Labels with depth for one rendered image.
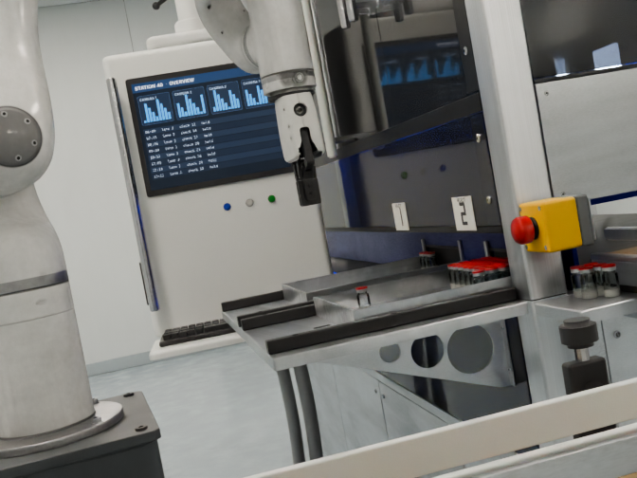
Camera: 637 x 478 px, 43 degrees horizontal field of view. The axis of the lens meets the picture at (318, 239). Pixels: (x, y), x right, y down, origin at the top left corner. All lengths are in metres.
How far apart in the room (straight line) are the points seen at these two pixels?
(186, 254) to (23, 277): 1.15
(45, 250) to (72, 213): 5.65
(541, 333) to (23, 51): 0.82
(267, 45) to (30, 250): 0.48
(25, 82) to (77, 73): 5.77
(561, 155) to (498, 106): 0.13
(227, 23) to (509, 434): 1.00
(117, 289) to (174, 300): 4.55
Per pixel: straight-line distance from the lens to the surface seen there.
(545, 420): 0.43
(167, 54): 2.18
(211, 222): 2.13
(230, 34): 1.33
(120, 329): 6.72
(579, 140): 1.30
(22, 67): 1.04
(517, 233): 1.17
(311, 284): 1.81
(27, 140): 0.98
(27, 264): 1.02
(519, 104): 1.25
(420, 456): 0.41
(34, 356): 1.03
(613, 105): 1.33
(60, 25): 6.89
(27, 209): 1.12
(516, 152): 1.24
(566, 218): 1.17
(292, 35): 1.24
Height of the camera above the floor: 1.09
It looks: 3 degrees down
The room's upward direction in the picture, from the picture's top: 10 degrees counter-clockwise
